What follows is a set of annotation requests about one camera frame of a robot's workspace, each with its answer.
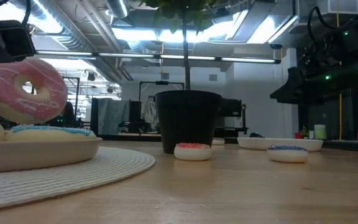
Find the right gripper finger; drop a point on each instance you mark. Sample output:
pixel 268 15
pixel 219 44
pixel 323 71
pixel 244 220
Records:
pixel 294 90

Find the large pink frosted donut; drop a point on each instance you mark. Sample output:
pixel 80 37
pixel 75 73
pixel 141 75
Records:
pixel 2 90

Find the large blue frosted donut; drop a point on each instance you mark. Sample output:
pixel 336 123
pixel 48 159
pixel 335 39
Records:
pixel 48 133

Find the small red sprinkled donut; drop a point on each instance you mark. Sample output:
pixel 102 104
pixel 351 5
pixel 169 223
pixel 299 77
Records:
pixel 193 154

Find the small red pot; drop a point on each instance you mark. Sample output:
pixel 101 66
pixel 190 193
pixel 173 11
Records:
pixel 298 135

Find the pale green cup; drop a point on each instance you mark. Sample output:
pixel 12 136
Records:
pixel 320 132

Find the black machine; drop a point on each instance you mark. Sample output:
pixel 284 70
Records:
pixel 232 107

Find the small navy blue donut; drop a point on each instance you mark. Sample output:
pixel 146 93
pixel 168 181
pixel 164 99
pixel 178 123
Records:
pixel 287 155

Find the ceiling light panel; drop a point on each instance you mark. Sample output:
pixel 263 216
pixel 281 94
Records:
pixel 269 29
pixel 141 34

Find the small white plate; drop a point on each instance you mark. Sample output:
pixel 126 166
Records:
pixel 253 144

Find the person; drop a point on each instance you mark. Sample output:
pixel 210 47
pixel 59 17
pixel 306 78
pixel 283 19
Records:
pixel 69 115

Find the green plant in black pot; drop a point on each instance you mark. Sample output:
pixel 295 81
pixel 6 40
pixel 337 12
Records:
pixel 186 121

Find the beige round bowl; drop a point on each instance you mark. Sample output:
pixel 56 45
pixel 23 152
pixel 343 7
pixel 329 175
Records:
pixel 36 155

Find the long black light bar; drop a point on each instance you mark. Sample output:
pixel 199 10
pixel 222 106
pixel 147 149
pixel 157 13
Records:
pixel 126 55

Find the grey cloth cover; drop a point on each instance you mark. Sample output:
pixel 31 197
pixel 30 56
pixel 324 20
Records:
pixel 112 115

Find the large white plate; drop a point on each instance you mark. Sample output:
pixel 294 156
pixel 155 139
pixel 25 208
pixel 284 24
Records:
pixel 73 180

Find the silver ceiling duct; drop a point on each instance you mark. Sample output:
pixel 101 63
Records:
pixel 117 7
pixel 57 31

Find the black gantry frame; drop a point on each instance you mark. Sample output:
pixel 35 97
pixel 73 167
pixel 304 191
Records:
pixel 162 82

